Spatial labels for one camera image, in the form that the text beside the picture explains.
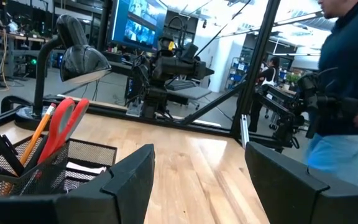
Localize wooden workbench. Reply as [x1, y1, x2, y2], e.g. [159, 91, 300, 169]
[0, 20, 53, 78]

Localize shelf with blue bins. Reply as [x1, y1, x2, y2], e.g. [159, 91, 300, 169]
[224, 57, 249, 91]

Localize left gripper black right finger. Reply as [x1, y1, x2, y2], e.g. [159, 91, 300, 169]
[244, 142, 358, 224]

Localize orange pencil with eraser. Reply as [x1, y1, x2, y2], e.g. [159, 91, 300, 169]
[19, 103, 57, 165]

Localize small green potted plant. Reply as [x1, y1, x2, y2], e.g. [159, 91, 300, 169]
[285, 73, 301, 91]

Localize black mesh desk organizer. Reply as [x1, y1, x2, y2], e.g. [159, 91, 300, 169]
[0, 133, 118, 197]

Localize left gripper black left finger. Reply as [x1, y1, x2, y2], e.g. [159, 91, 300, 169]
[56, 144, 156, 224]

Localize large blue display screen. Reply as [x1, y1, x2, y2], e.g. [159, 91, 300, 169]
[109, 0, 169, 52]

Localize person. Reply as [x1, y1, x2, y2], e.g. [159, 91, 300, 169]
[303, 0, 358, 190]
[248, 55, 281, 134]

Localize black desk lamp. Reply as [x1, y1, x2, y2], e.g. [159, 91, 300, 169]
[14, 14, 112, 131]

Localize silver aluminium bar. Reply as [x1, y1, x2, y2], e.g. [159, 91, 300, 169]
[240, 114, 250, 149]

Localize red-handled scissors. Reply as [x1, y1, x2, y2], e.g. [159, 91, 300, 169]
[37, 98, 90, 166]

